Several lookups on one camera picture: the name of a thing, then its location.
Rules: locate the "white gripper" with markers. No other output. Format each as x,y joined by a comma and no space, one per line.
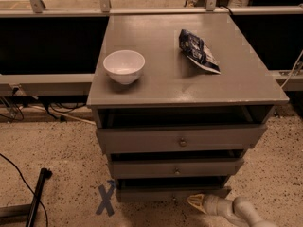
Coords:
211,204

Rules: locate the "grey drawer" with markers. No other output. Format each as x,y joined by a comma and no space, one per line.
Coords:
170,189
145,130
174,164

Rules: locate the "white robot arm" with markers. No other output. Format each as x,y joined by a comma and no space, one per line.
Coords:
240,211

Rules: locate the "grey wooden drawer cabinet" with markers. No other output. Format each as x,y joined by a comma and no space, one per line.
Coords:
170,79

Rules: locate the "blue tape cross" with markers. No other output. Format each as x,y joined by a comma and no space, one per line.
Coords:
106,195

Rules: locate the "dark blue snack bag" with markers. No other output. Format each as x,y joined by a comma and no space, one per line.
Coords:
198,52

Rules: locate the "white bowl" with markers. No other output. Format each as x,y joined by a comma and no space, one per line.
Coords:
124,66

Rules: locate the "black stand leg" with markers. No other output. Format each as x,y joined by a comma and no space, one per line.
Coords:
28,210

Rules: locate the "metal railing frame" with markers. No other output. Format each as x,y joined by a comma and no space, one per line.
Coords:
52,47

